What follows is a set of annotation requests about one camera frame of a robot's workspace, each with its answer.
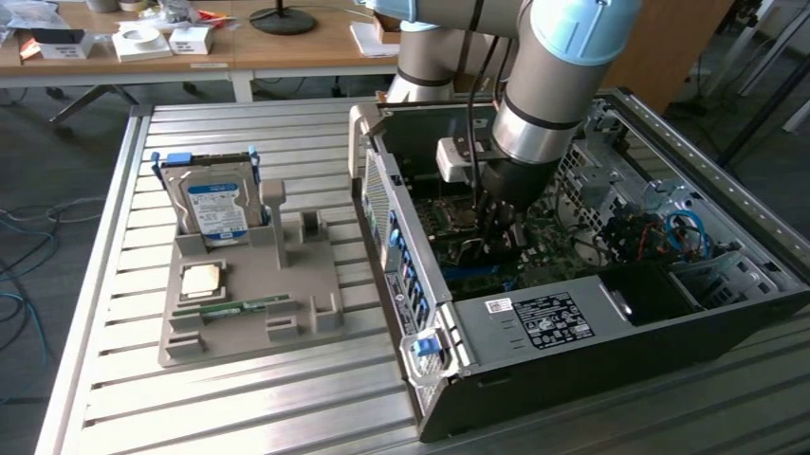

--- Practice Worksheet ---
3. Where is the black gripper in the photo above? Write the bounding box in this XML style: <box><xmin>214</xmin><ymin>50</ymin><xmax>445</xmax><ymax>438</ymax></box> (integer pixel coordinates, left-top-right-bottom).
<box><xmin>475</xmin><ymin>158</ymin><xmax>561</xmax><ymax>224</ymax></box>

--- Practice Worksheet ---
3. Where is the metal CPU socket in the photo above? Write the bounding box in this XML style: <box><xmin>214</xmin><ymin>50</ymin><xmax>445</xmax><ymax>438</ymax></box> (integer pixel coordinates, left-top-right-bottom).
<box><xmin>435</xmin><ymin>196</ymin><xmax>481</xmax><ymax>233</ymax></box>

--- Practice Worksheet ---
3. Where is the green motherboard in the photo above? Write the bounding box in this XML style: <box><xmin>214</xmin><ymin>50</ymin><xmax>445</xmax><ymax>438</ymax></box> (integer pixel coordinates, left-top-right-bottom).
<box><xmin>413</xmin><ymin>174</ymin><xmax>608</xmax><ymax>302</ymax></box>

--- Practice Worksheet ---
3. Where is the grey power supply unit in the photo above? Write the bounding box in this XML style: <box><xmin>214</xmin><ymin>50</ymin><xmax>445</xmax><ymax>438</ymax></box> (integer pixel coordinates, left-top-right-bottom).
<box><xmin>452</xmin><ymin>277</ymin><xmax>633</xmax><ymax>366</ymax></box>

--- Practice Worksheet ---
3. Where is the white booklet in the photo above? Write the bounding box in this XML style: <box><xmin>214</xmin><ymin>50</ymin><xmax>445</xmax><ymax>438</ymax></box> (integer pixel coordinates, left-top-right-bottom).
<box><xmin>349</xmin><ymin>21</ymin><xmax>404</xmax><ymax>58</ymax></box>

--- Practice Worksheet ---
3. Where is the brown cardboard box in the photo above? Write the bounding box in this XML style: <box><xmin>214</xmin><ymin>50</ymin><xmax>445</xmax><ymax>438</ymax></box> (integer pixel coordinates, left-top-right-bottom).
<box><xmin>372</xmin><ymin>11</ymin><xmax>404</xmax><ymax>45</ymax></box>

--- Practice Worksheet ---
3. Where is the metal disk bay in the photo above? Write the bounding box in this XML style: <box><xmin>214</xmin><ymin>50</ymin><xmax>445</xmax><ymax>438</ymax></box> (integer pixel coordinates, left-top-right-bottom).
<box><xmin>669</xmin><ymin>250</ymin><xmax>779</xmax><ymax>312</ymax></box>

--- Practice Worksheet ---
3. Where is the black open PC case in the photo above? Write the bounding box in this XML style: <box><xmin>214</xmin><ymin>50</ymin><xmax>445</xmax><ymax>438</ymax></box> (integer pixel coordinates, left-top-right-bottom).
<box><xmin>345</xmin><ymin>87</ymin><xmax>810</xmax><ymax>445</ymax></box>

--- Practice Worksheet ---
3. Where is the grey printed parts rack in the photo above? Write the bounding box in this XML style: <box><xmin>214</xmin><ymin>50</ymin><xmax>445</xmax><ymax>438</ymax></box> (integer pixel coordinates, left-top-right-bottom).
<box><xmin>156</xmin><ymin>178</ymin><xmax>348</xmax><ymax>370</ymax></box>

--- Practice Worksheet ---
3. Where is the wooden desk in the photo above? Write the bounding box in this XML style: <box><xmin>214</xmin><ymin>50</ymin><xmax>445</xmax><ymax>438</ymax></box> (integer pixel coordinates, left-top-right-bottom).
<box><xmin>0</xmin><ymin>0</ymin><xmax>580</xmax><ymax>103</ymax></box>

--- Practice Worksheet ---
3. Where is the hard disk in blue caddy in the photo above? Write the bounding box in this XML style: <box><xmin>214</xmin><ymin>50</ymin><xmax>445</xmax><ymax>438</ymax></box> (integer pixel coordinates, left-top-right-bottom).
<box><xmin>149</xmin><ymin>145</ymin><xmax>273</xmax><ymax>248</ymax></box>

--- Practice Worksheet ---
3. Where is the green loose RAM stick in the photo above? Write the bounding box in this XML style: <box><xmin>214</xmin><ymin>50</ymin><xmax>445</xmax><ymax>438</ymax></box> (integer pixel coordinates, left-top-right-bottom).
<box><xmin>173</xmin><ymin>295</ymin><xmax>292</xmax><ymax>318</ymax></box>

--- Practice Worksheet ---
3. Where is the black round lamp base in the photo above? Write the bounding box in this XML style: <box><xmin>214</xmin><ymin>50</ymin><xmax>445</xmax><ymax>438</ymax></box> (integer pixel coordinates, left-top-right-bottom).
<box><xmin>248</xmin><ymin>0</ymin><xmax>317</xmax><ymax>36</ymax></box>

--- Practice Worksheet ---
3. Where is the CPU chip with metal lid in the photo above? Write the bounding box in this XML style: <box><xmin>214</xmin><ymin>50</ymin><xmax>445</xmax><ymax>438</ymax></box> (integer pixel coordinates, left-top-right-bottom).
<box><xmin>178</xmin><ymin>264</ymin><xmax>224</xmax><ymax>300</ymax></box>

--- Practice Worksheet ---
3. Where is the small white box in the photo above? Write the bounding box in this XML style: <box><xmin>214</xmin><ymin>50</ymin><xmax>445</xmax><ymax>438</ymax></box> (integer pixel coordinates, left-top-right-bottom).
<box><xmin>168</xmin><ymin>26</ymin><xmax>213</xmax><ymax>56</ymax></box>

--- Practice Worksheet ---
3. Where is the white box with tape roll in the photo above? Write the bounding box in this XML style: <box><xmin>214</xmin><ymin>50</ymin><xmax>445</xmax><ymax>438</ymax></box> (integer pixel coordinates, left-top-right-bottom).
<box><xmin>110</xmin><ymin>26</ymin><xmax>173</xmax><ymax>64</ymax></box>

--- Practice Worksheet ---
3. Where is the white box with black lid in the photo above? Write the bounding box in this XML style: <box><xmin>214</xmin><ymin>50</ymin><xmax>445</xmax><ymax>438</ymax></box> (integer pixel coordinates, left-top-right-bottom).
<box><xmin>28</xmin><ymin>27</ymin><xmax>96</xmax><ymax>61</ymax></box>

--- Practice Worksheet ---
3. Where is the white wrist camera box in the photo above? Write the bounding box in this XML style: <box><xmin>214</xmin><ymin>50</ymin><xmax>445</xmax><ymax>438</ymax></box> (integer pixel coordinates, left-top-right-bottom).
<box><xmin>433</xmin><ymin>136</ymin><xmax>503</xmax><ymax>184</ymax></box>

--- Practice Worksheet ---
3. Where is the black camera cable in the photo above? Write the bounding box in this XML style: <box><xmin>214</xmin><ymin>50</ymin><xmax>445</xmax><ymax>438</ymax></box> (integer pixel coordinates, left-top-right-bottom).
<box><xmin>463</xmin><ymin>0</ymin><xmax>489</xmax><ymax>212</ymax></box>

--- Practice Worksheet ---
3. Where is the blue data wire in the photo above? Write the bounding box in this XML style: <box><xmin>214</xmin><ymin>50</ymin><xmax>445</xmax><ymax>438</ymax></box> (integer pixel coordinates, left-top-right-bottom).
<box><xmin>667</xmin><ymin>209</ymin><xmax>713</xmax><ymax>262</ymax></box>

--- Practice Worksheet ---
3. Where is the white floor cable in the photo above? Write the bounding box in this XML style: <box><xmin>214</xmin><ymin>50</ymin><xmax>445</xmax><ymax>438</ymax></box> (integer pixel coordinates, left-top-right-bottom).
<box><xmin>0</xmin><ymin>195</ymin><xmax>106</xmax><ymax>225</ymax></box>

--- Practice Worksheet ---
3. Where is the blue floor cable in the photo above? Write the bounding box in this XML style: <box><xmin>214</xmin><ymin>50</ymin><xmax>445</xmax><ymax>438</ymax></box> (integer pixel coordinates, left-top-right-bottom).
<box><xmin>0</xmin><ymin>215</ymin><xmax>60</xmax><ymax>375</ymax></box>

